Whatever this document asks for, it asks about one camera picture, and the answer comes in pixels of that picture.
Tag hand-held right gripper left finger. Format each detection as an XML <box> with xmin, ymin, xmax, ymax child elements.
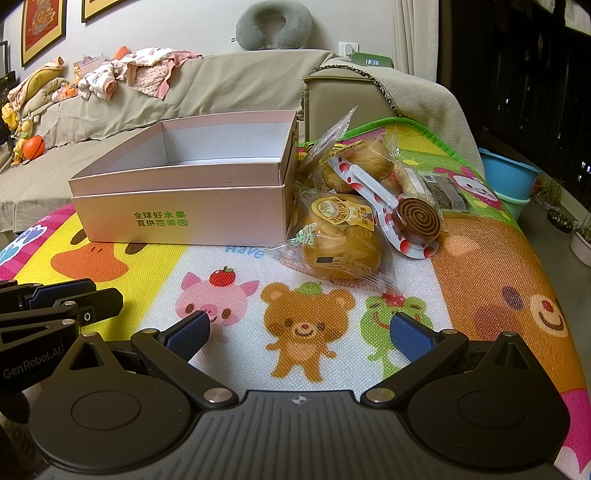
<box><xmin>54</xmin><ymin>310</ymin><xmax>237</xmax><ymax>411</ymax></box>

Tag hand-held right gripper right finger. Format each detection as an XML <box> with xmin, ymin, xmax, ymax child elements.
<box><xmin>361</xmin><ymin>312</ymin><xmax>543</xmax><ymax>409</ymax></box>

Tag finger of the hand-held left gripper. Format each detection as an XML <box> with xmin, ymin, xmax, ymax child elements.
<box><xmin>0</xmin><ymin>278</ymin><xmax>99</xmax><ymax>315</ymax></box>
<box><xmin>0</xmin><ymin>288</ymin><xmax>125</xmax><ymax>346</ymax></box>

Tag large bread bun packet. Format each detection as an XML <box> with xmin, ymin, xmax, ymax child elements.
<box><xmin>265</xmin><ymin>187</ymin><xmax>402</xmax><ymax>296</ymax></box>

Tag pink cardboard box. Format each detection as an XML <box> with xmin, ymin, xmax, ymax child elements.
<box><xmin>68</xmin><ymin>110</ymin><xmax>301</xmax><ymax>245</ymax></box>

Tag dark seaweed snack packet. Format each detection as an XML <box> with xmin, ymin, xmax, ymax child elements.
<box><xmin>418</xmin><ymin>168</ymin><xmax>472</xmax><ymax>213</ymax></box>

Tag red spotted swirl cookie packet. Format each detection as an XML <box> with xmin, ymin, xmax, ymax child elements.
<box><xmin>329</xmin><ymin>154</ymin><xmax>446</xmax><ymax>259</ymax></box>

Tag clear bread bun packet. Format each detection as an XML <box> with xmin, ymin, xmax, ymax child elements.
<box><xmin>298</xmin><ymin>106</ymin><xmax>400</xmax><ymax>195</ymax></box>

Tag colourful cartoon play mat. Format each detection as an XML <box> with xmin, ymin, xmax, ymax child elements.
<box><xmin>0</xmin><ymin>117</ymin><xmax>585</xmax><ymax>480</ymax></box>

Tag yellow plush toys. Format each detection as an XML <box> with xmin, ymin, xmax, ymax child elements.
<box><xmin>0</xmin><ymin>102</ymin><xmax>35</xmax><ymax>167</ymax></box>

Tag blue plastic basin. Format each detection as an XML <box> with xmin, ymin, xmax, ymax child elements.
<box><xmin>478</xmin><ymin>148</ymin><xmax>541</xmax><ymax>200</ymax></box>

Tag white plant pot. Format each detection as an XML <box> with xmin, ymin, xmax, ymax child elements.
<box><xmin>570</xmin><ymin>222</ymin><xmax>591</xmax><ymax>268</ymax></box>

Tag small green plant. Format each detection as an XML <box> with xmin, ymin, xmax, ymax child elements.
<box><xmin>538</xmin><ymin>178</ymin><xmax>565</xmax><ymax>206</ymax></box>

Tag yellow folded cloth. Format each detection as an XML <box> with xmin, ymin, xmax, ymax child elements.
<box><xmin>9</xmin><ymin>58</ymin><xmax>70</xmax><ymax>116</ymax></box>

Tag beige leather sofa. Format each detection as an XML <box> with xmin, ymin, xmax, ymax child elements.
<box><xmin>302</xmin><ymin>67</ymin><xmax>398</xmax><ymax>144</ymax></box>

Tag pink floral baby clothes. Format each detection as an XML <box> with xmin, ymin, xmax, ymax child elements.
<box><xmin>76</xmin><ymin>46</ymin><xmax>204</xmax><ymax>102</ymax></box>

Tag beige covered sofa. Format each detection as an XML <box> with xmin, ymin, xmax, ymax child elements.
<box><xmin>0</xmin><ymin>48</ymin><xmax>485</xmax><ymax>232</ymax></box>

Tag red framed picture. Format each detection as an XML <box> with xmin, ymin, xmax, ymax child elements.
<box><xmin>21</xmin><ymin>0</ymin><xmax>68</xmax><ymax>68</ymax></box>

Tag green digital clock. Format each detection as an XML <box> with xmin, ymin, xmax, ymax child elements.
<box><xmin>351</xmin><ymin>51</ymin><xmax>393</xmax><ymax>70</ymax></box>

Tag gold framed picture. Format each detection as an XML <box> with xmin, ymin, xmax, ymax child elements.
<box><xmin>82</xmin><ymin>0</ymin><xmax>139</xmax><ymax>23</ymax></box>

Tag cream curtain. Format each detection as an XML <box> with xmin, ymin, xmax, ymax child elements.
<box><xmin>392</xmin><ymin>0</ymin><xmax>455</xmax><ymax>84</ymax></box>

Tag grey neck pillow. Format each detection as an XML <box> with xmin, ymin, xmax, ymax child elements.
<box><xmin>235</xmin><ymin>0</ymin><xmax>312</xmax><ymax>51</ymax></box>

